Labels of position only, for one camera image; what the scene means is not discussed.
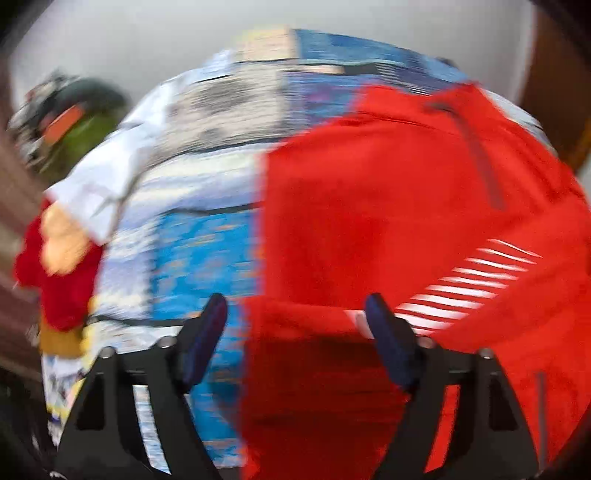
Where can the red zip jacket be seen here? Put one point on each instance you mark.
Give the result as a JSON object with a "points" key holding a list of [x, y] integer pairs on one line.
{"points": [[470, 229]]}

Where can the pile of clutter with boxes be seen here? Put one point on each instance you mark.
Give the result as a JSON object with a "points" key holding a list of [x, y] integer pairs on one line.
{"points": [[61, 120]]}

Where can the blue patchwork bed cover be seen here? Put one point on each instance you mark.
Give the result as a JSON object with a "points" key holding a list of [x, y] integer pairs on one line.
{"points": [[187, 226]]}

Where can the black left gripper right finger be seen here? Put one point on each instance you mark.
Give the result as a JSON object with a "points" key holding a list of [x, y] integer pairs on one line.
{"points": [[462, 419]]}

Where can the striped maroon curtain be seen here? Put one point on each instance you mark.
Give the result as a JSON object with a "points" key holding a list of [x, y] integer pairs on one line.
{"points": [[20, 201]]}

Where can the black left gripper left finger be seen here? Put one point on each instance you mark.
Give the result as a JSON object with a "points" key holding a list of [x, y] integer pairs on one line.
{"points": [[102, 437]]}

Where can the brown wooden furniture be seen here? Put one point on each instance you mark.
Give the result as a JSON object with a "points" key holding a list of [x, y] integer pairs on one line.
{"points": [[557, 89]]}

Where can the red and orange plush toy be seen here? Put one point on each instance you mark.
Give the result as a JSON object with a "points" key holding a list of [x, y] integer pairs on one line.
{"points": [[60, 261]]}

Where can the white cloth on bed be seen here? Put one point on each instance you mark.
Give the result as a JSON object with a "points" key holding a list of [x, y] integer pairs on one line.
{"points": [[93, 191]]}

